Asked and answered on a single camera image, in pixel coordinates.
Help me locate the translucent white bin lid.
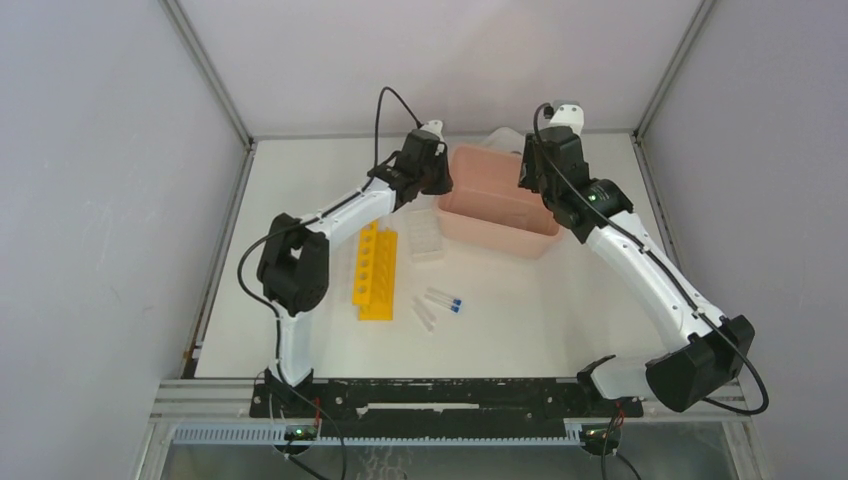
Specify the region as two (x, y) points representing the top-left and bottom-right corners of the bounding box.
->
(480, 127), (525, 155)

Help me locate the pink plastic storage bin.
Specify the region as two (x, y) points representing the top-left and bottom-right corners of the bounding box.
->
(433, 144), (564, 259)

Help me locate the yellow test tube rack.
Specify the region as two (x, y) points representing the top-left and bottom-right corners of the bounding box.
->
(352, 220), (398, 321)

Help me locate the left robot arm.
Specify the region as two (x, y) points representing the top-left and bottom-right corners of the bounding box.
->
(256, 120), (453, 417)

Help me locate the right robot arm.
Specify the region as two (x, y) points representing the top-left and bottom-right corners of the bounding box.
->
(519, 126), (755, 416)

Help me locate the clear well plate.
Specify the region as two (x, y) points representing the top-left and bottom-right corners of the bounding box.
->
(404, 209), (444, 263)

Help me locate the clear tube right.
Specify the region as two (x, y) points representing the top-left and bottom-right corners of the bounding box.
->
(413, 296), (436, 324)

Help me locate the clear tube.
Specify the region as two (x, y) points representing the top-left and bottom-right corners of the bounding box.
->
(413, 296), (436, 324)
(412, 306), (434, 334)

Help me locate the blue capped tube upper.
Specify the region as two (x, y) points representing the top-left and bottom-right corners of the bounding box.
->
(426, 287), (462, 311)

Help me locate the blue capped tube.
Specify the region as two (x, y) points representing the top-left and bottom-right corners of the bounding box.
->
(426, 287), (462, 311)
(424, 293), (460, 313)

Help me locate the blue capped tube lower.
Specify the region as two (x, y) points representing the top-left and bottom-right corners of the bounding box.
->
(424, 293), (460, 313)

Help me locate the clear tube left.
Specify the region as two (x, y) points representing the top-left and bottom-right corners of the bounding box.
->
(412, 306), (434, 334)

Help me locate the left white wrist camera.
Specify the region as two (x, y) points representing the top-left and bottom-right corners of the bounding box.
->
(420, 120), (445, 142)

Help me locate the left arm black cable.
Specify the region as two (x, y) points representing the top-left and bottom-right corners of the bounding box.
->
(237, 86), (425, 392)

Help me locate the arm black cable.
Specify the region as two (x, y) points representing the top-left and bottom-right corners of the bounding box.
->
(532, 102), (771, 417)
(237, 86), (425, 392)

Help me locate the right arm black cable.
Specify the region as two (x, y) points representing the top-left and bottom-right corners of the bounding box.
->
(532, 102), (771, 417)

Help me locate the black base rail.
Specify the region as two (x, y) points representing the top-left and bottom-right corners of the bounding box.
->
(249, 374), (644, 442)

